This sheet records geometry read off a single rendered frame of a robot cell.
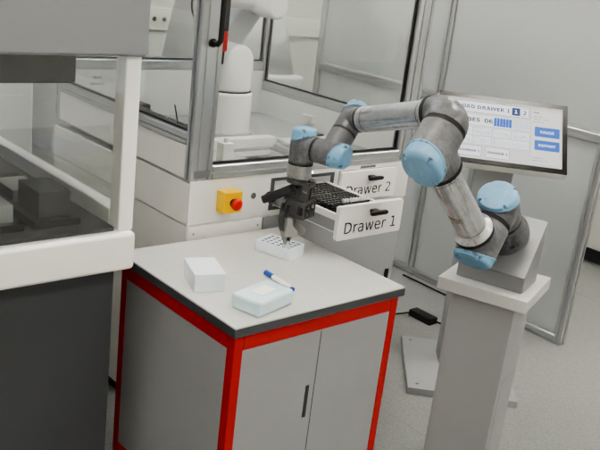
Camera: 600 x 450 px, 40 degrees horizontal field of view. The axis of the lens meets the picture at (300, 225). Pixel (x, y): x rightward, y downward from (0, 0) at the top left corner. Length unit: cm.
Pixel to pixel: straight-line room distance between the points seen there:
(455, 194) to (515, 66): 214
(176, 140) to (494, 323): 113
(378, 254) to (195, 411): 124
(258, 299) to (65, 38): 78
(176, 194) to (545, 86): 213
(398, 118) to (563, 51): 196
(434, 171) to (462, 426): 102
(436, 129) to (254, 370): 77
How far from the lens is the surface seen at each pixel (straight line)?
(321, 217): 262
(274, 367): 220
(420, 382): 352
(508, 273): 256
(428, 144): 205
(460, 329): 265
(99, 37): 203
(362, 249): 319
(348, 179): 299
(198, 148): 256
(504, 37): 431
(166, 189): 269
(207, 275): 221
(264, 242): 254
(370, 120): 234
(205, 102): 253
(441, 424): 280
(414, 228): 471
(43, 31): 197
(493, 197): 243
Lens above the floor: 163
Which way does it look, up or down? 18 degrees down
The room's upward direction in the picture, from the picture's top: 7 degrees clockwise
